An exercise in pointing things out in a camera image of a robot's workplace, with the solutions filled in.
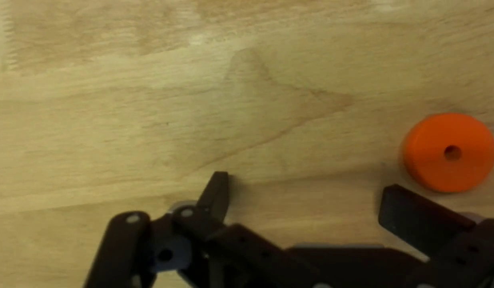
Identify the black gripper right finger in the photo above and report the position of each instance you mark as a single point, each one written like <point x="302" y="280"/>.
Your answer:
<point x="419" y="221"/>

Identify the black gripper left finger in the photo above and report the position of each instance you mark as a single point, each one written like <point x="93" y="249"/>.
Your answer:
<point x="216" y="195"/>

